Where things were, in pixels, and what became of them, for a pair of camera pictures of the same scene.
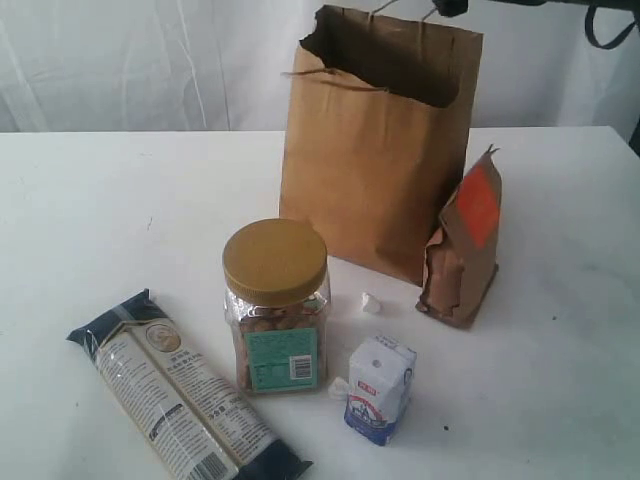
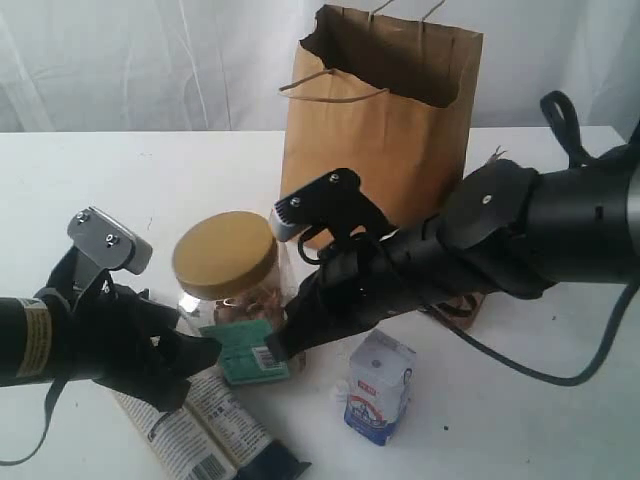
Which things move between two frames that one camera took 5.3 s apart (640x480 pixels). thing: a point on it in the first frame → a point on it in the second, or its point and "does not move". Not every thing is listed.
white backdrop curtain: x=227 y=65 does not move
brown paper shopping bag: x=378 y=117 does not move
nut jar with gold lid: x=274 y=274 → x=238 y=260
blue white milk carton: x=381 y=375 does not move
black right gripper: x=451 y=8 → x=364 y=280
